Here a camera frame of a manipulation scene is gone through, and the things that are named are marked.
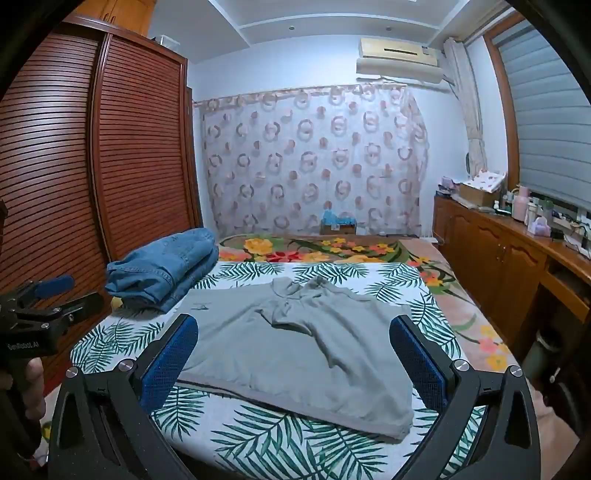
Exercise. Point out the small purple bag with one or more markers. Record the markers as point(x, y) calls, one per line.
point(540, 227)

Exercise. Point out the leaf print bedsheet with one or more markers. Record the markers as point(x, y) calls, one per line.
point(277, 443)

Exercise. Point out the person's leg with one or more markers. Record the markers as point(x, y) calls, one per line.
point(551, 415)

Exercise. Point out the grey window blind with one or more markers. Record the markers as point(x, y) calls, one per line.
point(549, 115)

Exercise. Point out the brown louvred wooden wardrobe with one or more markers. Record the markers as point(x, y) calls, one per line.
point(138, 147)

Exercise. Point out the cardboard box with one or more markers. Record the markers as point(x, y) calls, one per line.
point(339, 229)

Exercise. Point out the folded blue jeans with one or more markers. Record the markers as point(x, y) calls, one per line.
point(166, 267)

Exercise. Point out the circle print sheer curtain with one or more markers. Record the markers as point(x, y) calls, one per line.
point(314, 157)

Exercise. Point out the floral print box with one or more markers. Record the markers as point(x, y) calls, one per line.
point(482, 187)

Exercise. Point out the long wooden cabinet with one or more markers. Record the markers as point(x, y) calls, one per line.
point(489, 258)

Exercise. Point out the tied beige curtain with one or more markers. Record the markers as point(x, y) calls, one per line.
point(468, 106)

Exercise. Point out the pink bottle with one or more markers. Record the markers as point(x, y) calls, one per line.
point(521, 205)

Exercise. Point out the person's left hand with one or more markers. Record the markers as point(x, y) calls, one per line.
point(34, 385)

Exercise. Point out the wooden upper cupboard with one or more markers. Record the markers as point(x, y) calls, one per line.
point(124, 16)

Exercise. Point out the grey pants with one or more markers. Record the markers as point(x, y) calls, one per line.
point(295, 350)

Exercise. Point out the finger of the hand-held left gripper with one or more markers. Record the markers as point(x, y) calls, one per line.
point(54, 285)
point(76, 307)

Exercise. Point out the white box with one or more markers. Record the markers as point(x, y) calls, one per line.
point(171, 42)

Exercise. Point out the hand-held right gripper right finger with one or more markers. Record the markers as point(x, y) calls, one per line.
point(421, 364)

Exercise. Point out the beige wall air conditioner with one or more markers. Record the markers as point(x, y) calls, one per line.
point(399, 57)

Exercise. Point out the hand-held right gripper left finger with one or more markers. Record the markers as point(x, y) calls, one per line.
point(170, 364)

